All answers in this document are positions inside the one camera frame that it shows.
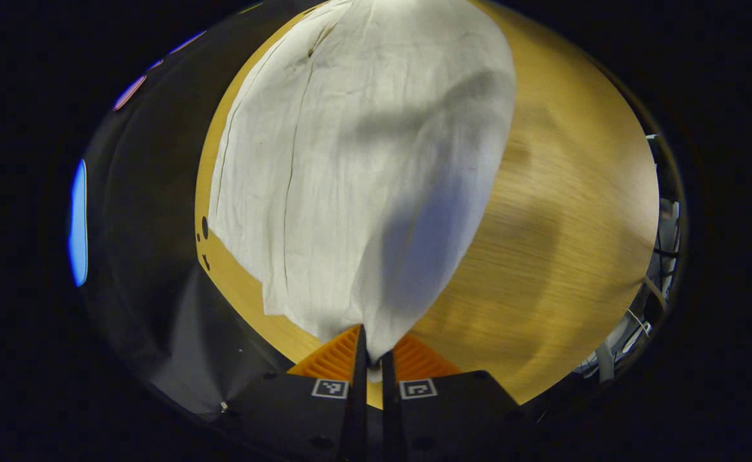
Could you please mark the white jeans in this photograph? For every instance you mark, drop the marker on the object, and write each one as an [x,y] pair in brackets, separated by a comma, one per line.
[363,160]

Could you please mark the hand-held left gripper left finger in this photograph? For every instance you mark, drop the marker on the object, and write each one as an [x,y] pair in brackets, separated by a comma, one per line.
[355,417]

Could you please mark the black backdrop cloth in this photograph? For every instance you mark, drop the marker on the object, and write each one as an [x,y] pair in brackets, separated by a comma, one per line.
[151,224]

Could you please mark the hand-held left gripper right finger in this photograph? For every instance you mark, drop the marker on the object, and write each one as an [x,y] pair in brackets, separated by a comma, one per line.
[390,423]

